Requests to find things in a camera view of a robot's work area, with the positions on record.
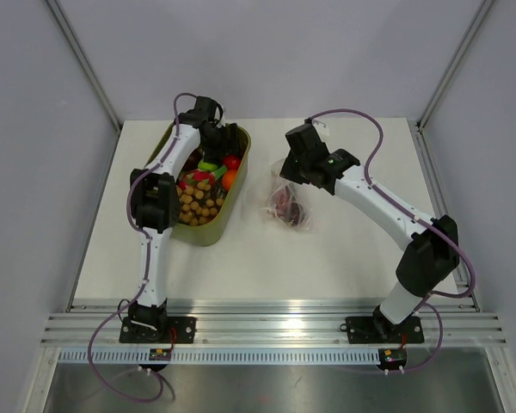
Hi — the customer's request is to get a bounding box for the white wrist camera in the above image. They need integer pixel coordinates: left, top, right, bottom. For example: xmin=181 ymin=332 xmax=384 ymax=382
xmin=305 ymin=118 xmax=330 ymax=139
xmin=214 ymin=104 xmax=226 ymax=128

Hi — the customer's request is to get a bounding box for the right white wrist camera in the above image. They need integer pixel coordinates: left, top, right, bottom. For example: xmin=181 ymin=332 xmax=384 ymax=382
xmin=305 ymin=118 xmax=330 ymax=139

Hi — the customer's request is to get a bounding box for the tan longan bunch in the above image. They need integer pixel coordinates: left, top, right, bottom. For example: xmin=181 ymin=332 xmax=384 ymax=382
xmin=176 ymin=182 xmax=225 ymax=226

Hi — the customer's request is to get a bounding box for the red apple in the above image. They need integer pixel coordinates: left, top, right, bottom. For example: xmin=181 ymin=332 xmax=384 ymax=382
xmin=223 ymin=155 xmax=242 ymax=170

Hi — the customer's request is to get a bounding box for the orange fruit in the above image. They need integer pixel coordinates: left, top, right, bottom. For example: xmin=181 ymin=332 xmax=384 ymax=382
xmin=221 ymin=170 xmax=237 ymax=192

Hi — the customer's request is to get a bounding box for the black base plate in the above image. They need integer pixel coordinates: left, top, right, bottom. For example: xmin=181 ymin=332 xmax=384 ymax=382
xmin=339 ymin=316 xmax=425 ymax=345
xmin=119 ymin=317 xmax=197 ymax=344

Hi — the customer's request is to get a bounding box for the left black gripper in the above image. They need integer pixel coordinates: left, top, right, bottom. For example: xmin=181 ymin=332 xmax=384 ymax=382
xmin=200 ymin=123 xmax=242 ymax=166

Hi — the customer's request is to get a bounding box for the left aluminium frame post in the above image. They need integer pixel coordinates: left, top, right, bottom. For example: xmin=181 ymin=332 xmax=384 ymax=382
xmin=43 ymin=0 xmax=122 ymax=136

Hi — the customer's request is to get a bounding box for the white slotted cable duct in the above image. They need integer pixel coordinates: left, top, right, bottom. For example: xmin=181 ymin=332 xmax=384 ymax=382
xmin=58 ymin=347 xmax=380 ymax=366

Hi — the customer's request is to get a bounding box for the aluminium frame post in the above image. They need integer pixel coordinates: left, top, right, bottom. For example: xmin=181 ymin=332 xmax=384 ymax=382
xmin=43 ymin=0 xmax=122 ymax=136
xmin=416 ymin=0 xmax=498 ymax=133

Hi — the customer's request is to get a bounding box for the pink dragon fruit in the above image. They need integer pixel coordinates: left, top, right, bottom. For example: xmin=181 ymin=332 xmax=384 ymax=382
xmin=179 ymin=166 xmax=227 ymax=190

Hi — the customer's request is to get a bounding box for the red grape bunch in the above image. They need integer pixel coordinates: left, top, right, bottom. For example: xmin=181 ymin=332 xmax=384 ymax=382
xmin=270 ymin=188 xmax=292 ymax=216

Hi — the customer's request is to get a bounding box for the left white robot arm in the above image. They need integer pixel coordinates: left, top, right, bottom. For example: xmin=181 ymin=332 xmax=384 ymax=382
xmin=126 ymin=94 xmax=230 ymax=342

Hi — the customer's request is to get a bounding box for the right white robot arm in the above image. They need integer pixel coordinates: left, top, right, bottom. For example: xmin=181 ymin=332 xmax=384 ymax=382
xmin=281 ymin=122 xmax=460 ymax=341

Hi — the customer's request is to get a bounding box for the aluminium mounting rail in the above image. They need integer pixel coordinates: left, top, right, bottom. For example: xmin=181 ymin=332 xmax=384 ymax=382
xmin=40 ymin=298 xmax=507 ymax=348

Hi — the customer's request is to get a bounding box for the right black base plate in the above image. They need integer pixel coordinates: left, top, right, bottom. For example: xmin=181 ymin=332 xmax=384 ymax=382
xmin=339 ymin=316 xmax=425 ymax=345

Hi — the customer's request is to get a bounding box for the dark purple mangosteen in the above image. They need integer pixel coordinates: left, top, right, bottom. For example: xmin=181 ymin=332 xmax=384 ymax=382
xmin=285 ymin=202 xmax=305 ymax=226

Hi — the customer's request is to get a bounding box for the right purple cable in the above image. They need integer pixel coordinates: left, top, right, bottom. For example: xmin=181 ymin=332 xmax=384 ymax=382
xmin=304 ymin=108 xmax=476 ymax=373

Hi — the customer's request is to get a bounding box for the olive green plastic bin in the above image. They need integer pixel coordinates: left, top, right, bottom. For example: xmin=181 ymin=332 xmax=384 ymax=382
xmin=144 ymin=122 xmax=253 ymax=249

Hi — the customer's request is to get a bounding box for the right aluminium frame post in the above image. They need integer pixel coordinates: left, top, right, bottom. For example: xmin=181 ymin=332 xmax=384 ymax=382
xmin=416 ymin=0 xmax=498 ymax=133

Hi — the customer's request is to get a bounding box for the clear zip top bag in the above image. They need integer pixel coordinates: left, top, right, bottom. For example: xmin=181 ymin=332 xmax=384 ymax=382
xmin=242 ymin=159 xmax=316 ymax=233

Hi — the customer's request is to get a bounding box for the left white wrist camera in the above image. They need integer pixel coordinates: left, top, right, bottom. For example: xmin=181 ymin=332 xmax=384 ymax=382
xmin=214 ymin=104 xmax=226 ymax=128

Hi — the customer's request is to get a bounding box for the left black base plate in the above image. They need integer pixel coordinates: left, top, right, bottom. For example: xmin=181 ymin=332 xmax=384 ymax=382
xmin=119 ymin=317 xmax=197 ymax=344

